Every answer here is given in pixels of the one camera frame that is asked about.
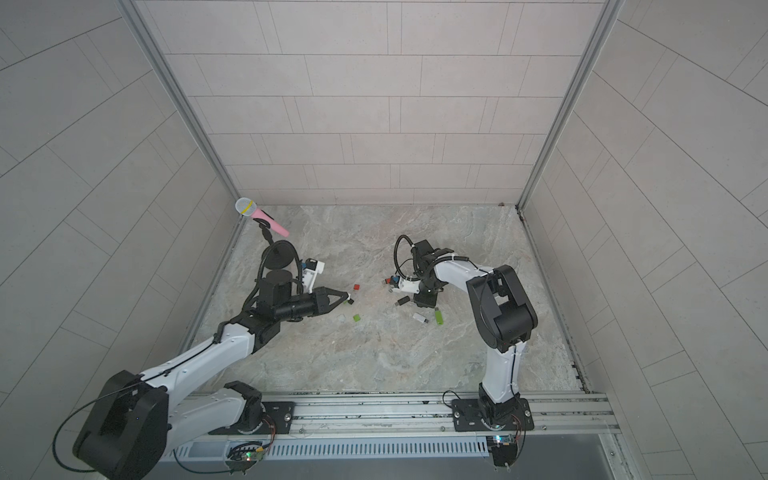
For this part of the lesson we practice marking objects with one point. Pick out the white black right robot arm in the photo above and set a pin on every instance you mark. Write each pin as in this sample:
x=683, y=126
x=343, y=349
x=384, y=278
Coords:
x=503, y=315

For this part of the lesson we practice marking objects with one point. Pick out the white usb drive short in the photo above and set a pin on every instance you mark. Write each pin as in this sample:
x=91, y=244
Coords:
x=420, y=317

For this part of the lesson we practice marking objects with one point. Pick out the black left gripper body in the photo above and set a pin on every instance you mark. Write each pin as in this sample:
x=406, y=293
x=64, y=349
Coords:
x=321, y=302

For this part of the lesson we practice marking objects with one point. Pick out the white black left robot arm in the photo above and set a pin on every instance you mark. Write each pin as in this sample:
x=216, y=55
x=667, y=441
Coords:
x=139, y=418

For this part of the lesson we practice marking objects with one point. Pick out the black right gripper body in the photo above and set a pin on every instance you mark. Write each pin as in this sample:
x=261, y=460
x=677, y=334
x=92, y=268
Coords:
x=424, y=294

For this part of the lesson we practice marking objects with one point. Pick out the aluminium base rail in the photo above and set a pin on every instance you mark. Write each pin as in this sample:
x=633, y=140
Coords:
x=368, y=426

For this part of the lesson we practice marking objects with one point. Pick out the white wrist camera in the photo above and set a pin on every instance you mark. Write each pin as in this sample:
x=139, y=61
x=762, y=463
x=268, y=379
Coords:
x=311, y=269
x=405, y=284

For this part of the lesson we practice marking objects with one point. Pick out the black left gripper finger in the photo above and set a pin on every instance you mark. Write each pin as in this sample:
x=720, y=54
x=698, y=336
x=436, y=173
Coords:
x=325, y=306
x=336, y=293

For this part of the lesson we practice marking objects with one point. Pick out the pink toy microphone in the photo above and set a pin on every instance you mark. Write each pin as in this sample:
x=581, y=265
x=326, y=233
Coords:
x=249, y=209

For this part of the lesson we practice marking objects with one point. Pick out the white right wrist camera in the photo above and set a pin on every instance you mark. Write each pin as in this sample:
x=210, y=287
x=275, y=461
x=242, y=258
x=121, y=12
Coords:
x=405, y=284

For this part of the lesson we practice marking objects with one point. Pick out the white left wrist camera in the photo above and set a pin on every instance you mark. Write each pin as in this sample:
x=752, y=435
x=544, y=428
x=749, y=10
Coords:
x=311, y=269

